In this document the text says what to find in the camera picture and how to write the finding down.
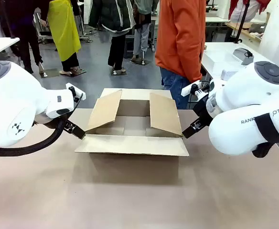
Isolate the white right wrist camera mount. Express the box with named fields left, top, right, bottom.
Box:
left=181, top=80, right=211, bottom=99

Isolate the large white work table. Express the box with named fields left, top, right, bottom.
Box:
left=201, top=42, right=279, bottom=83

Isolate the grey device on table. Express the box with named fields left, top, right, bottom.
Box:
left=232, top=47, right=254, bottom=65

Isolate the white flat box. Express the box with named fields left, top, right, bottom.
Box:
left=204, top=51, right=243, bottom=78

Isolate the person in grey trousers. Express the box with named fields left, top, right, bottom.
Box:
left=131, top=0, right=160, bottom=62

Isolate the person in red top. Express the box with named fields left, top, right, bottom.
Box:
left=227, top=0, right=272, bottom=22

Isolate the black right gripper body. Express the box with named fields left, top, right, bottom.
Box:
left=193, top=93, right=213, bottom=125

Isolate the person in dark green jacket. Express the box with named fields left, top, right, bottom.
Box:
left=88, top=0, right=137, bottom=73

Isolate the black tripod pole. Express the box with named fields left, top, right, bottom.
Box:
left=232, top=0, right=251, bottom=44

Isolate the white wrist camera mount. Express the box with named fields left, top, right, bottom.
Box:
left=65, top=82, right=86, bottom=102
left=181, top=80, right=211, bottom=99

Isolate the person in orange hoodie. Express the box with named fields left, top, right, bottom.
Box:
left=154, top=0, right=206, bottom=110

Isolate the brown cardboard box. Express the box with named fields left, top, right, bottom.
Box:
left=74, top=88, right=190, bottom=186

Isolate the black stand pole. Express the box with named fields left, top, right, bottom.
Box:
left=0, top=0, right=18, bottom=40

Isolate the person in yellow apron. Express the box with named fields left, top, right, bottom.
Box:
left=46, top=0, right=86, bottom=77

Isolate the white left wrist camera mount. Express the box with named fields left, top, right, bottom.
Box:
left=65, top=82, right=86, bottom=102

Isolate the person in black trousers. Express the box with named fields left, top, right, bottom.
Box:
left=0, top=0, right=45, bottom=75

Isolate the wooden background table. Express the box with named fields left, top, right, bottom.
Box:
left=225, top=21, right=266, bottom=44

